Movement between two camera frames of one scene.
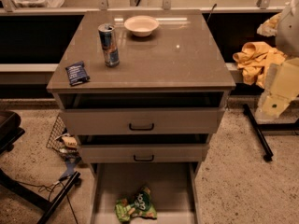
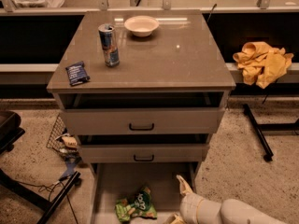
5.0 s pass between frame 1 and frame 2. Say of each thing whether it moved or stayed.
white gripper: moved
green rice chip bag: stayed
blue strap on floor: stayed
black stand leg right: stayed
